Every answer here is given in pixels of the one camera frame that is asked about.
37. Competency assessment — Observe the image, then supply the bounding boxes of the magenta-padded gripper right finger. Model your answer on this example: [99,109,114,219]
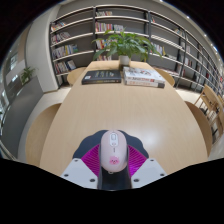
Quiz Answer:
[126,143,168,190]

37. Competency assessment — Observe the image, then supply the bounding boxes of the pink computer mouse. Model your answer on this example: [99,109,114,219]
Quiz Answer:
[99,129,129,173]

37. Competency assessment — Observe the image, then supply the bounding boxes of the white printed-cover book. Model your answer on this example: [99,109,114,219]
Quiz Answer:
[122,66,167,85]

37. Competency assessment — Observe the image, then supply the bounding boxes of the recessed ceiling lights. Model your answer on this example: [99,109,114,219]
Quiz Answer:
[185,13,221,54]

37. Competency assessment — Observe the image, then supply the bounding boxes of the white book with dark spine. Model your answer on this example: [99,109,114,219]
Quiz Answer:
[124,78,166,89]

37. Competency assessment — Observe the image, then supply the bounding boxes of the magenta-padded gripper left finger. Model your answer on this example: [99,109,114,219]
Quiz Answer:
[60,143,102,190]

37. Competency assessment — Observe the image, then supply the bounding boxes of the dark sheep-print mouse pad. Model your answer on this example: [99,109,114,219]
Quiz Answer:
[72,129,150,191]

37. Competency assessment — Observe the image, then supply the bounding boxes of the small green plant on ledge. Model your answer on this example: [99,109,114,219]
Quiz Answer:
[19,66,37,85]

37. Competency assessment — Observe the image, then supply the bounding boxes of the wooden round-back chair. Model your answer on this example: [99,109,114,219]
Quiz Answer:
[25,102,63,167]
[66,66,88,86]
[153,67,176,88]
[184,100,213,158]

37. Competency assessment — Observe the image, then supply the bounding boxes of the green potted plant white pot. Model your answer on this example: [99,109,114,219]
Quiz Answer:
[91,29,163,71]

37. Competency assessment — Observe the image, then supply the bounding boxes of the grey bookshelf unit with books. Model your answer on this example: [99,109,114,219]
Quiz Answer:
[49,4,224,98]

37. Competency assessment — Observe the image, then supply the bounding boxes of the black hardcover book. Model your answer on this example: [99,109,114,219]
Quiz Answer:
[81,69,123,85]

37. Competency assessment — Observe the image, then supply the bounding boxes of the background wooden tables and chairs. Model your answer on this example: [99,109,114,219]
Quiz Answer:
[194,83,224,144]

